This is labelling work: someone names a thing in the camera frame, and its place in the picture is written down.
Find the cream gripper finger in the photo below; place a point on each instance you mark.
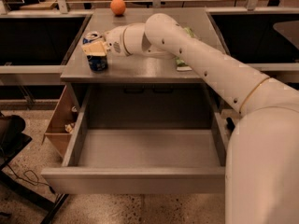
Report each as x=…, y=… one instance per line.
x=97, y=48

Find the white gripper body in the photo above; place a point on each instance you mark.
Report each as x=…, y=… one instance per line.
x=114, y=40

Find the blue pepsi can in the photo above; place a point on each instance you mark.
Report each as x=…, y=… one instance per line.
x=96, y=63

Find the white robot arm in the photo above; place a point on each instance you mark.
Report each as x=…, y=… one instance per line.
x=262, y=164

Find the grey counter cabinet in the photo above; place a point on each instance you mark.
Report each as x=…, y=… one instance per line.
x=139, y=69

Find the grey open top drawer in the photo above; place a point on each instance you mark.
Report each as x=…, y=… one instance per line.
x=144, y=139

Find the orange fruit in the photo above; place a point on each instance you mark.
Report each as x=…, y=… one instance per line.
x=118, y=7

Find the wooden side bin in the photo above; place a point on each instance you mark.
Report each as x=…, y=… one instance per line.
x=62, y=123

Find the green chip bag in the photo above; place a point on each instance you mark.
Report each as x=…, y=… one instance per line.
x=181, y=65

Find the black chair left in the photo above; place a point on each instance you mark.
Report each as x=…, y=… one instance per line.
x=12, y=141

